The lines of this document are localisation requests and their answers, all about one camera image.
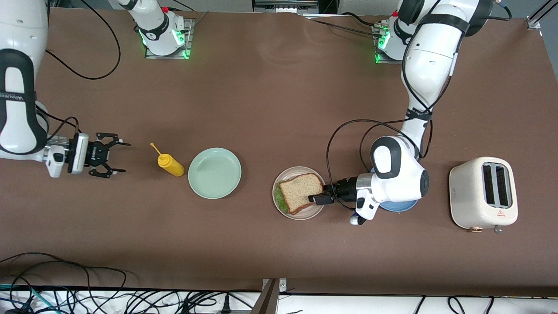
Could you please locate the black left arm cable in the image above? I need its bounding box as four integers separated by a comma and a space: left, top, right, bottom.
326, 0, 513, 211

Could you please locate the beige plate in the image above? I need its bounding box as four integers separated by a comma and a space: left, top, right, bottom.
272, 166, 328, 221

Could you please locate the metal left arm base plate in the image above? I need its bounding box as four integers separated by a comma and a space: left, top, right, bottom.
374, 24, 404, 65

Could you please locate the long thin black cable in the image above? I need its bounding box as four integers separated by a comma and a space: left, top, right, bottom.
0, 252, 128, 292

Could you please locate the brown bread slice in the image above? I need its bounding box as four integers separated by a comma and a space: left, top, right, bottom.
279, 172, 326, 215

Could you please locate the mint green plate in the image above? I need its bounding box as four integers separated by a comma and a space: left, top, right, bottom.
187, 147, 242, 200

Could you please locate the aluminium frame bar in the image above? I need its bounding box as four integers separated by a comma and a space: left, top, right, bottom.
252, 0, 320, 14

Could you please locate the teal cable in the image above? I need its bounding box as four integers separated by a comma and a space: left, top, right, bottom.
0, 283, 49, 314

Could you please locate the green lettuce leaf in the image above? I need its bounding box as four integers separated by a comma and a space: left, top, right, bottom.
274, 180, 291, 214

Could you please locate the yellow mustard squeeze bottle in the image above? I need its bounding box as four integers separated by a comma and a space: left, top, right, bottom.
150, 142, 185, 177

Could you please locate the aluminium profile post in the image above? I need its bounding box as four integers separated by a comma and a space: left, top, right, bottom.
251, 278, 287, 314

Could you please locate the white two-slot toaster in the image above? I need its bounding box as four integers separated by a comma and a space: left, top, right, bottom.
449, 156, 519, 235

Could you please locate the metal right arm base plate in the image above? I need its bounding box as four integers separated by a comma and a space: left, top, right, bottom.
144, 18, 193, 60

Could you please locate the blue plate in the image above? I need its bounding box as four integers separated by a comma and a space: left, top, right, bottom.
370, 165, 420, 213

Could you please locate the black cable to arm base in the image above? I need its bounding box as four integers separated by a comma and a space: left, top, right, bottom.
304, 12, 381, 36

